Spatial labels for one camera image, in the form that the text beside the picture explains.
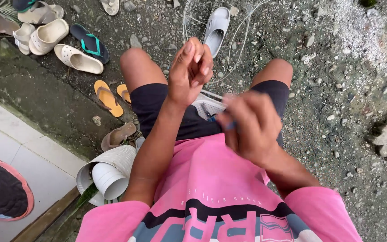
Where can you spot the person's right hand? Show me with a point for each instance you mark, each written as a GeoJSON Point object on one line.
{"type": "Point", "coordinates": [257, 127]}

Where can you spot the person's left hand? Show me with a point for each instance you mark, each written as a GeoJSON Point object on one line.
{"type": "Point", "coordinates": [183, 80]}

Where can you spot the person's right fingers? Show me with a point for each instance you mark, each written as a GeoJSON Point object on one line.
{"type": "Point", "coordinates": [235, 111]}

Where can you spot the person's left fingers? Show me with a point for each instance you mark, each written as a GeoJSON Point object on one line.
{"type": "Point", "coordinates": [193, 57]}

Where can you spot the white plastic stool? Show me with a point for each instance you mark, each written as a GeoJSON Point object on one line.
{"type": "Point", "coordinates": [210, 103]}

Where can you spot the grey slide sandal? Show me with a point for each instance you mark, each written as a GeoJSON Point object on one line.
{"type": "Point", "coordinates": [217, 30]}

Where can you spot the clear fishing line tangle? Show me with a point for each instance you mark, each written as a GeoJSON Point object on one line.
{"type": "Point", "coordinates": [239, 32]}

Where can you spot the black shorts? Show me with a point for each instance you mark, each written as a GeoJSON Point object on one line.
{"type": "Point", "coordinates": [153, 104]}

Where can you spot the pink printed shirt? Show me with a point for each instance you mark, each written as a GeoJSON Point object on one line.
{"type": "Point", "coordinates": [213, 195]}

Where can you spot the beige flip-flop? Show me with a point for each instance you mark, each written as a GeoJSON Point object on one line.
{"type": "Point", "coordinates": [110, 6]}

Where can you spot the brown thong sandal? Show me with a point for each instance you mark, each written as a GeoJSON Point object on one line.
{"type": "Point", "coordinates": [118, 136]}

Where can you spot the rolled white plastic sheets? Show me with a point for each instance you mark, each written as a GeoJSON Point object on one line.
{"type": "Point", "coordinates": [108, 173]}

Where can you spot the small cream clog shoe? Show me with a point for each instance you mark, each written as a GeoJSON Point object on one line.
{"type": "Point", "coordinates": [23, 37]}

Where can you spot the dark teal shoe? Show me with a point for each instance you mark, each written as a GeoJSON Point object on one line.
{"type": "Point", "coordinates": [24, 4]}

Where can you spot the green palm leaf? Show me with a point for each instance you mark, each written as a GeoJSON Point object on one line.
{"type": "Point", "coordinates": [2, 8]}

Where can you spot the wooden plank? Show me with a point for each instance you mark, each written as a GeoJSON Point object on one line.
{"type": "Point", "coordinates": [45, 218]}

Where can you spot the black mat pink edge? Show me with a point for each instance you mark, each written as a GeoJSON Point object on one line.
{"type": "Point", "coordinates": [2, 186]}

